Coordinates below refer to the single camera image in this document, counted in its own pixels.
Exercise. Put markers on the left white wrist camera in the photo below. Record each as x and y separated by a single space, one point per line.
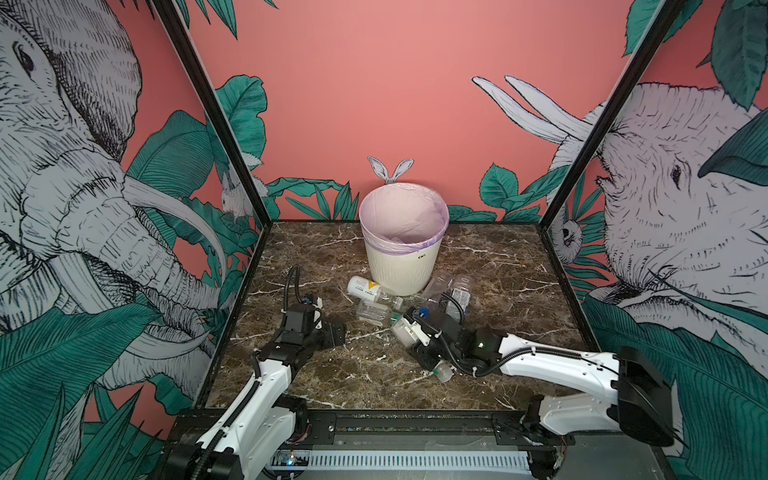
311 314

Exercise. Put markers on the pink plastic bin liner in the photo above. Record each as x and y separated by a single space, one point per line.
403 218

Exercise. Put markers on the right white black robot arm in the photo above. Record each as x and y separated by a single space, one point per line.
620 391

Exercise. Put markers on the white bottle yellow triangle label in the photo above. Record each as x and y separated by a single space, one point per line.
368 290

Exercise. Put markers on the white vented strip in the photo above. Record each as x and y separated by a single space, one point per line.
366 460

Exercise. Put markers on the clear bottle green cap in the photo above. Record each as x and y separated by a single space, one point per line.
376 314

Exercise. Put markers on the blue cap blue label bottle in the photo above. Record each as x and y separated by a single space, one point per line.
434 356

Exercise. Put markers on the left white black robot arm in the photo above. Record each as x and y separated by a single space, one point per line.
263 417

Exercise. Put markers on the black front rail frame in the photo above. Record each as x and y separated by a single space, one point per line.
599 455

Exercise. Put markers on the cream ribbed waste bin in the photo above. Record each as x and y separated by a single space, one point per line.
404 274

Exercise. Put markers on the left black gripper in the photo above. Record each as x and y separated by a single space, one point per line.
328 339

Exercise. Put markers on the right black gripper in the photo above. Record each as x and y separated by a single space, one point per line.
419 352

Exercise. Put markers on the clear bottle white label upright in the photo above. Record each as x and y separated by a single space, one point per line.
460 290

